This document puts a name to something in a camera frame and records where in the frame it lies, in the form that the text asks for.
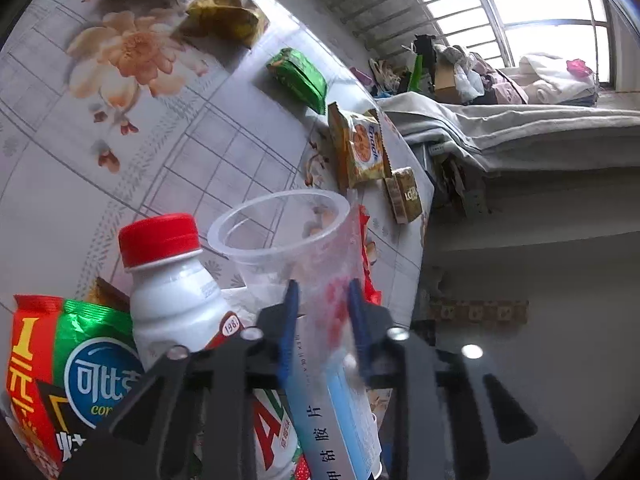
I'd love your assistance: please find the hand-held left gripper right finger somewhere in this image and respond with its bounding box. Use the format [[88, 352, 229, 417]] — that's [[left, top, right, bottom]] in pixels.
[[347, 279, 586, 480]]

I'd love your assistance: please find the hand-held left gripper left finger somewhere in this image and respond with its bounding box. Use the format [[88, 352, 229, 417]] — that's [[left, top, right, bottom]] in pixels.
[[60, 280, 301, 480]]

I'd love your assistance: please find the clear plastic cup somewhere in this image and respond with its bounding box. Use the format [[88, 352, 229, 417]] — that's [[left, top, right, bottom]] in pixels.
[[207, 190, 366, 391]]

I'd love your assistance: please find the green and red chip bag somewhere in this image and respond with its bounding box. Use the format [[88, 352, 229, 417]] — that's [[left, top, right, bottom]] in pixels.
[[5, 294, 146, 480]]

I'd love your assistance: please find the red snack wrapper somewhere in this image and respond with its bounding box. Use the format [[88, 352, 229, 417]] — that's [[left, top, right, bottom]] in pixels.
[[359, 205, 382, 306]]

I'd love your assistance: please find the blue and white medicine box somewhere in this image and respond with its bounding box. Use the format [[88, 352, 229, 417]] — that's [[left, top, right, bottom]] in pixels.
[[285, 310, 383, 480]]

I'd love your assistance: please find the patterned brown board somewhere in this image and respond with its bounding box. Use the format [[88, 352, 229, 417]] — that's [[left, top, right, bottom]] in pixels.
[[427, 300, 529, 329]]

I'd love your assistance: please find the white bottle with red cap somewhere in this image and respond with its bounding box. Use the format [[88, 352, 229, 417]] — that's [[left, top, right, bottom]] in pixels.
[[118, 213, 301, 480]]

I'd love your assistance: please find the small brown snack box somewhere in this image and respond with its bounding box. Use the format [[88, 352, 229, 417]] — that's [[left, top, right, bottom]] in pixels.
[[384, 166, 424, 224]]

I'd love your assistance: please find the yellow cracker packet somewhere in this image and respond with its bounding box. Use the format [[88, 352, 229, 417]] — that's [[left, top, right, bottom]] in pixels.
[[327, 102, 394, 190]]

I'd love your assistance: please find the dark brown snack wrapper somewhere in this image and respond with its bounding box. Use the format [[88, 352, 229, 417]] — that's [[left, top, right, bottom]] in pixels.
[[87, 276, 132, 313]]

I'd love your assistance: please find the grey curtain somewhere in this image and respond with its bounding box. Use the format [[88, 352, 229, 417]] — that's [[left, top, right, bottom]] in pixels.
[[375, 91, 640, 176]]

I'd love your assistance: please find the green snack wrapper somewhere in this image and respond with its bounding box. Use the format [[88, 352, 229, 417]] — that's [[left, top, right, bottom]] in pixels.
[[266, 48, 329, 114]]

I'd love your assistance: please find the cardboard box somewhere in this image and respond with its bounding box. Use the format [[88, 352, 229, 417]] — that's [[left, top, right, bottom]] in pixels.
[[433, 62, 460, 104]]

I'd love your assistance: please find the green plastic item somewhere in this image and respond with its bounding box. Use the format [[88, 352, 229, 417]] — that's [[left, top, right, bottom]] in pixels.
[[407, 54, 424, 94]]

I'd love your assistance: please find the pile of clothes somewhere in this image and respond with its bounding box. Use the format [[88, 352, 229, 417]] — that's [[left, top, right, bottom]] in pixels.
[[434, 44, 526, 106]]

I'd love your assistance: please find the white garment with pink flower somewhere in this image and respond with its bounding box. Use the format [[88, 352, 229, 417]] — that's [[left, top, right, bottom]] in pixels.
[[517, 52, 599, 106]]

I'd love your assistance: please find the crumpled gold snack wrapper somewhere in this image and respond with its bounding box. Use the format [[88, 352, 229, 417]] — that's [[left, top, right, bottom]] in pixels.
[[182, 0, 271, 50]]

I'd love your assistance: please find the metal balcony railing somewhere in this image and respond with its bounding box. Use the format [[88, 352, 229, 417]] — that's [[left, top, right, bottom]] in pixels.
[[280, 0, 506, 67]]

